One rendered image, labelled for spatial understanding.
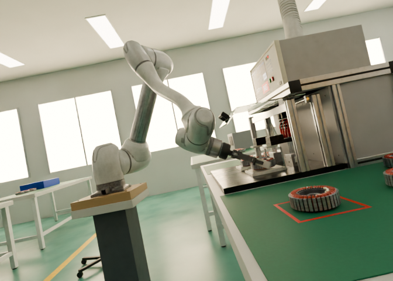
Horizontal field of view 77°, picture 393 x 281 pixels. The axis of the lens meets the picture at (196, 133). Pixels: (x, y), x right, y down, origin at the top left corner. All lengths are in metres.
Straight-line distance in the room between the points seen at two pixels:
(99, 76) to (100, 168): 5.13
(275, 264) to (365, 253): 0.13
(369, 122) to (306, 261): 0.80
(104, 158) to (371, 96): 1.26
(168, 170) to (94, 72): 2.90
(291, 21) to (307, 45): 1.55
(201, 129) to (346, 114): 0.55
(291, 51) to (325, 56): 0.15
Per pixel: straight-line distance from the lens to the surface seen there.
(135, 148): 1.53
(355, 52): 1.31
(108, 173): 1.43
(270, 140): 1.16
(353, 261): 0.44
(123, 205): 1.33
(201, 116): 0.92
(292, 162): 1.20
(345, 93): 1.12
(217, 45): 6.37
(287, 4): 2.89
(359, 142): 1.13
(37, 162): 6.87
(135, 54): 1.33
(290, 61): 1.17
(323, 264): 0.44
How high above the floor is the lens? 0.95
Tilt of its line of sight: 2 degrees up
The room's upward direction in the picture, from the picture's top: 12 degrees counter-clockwise
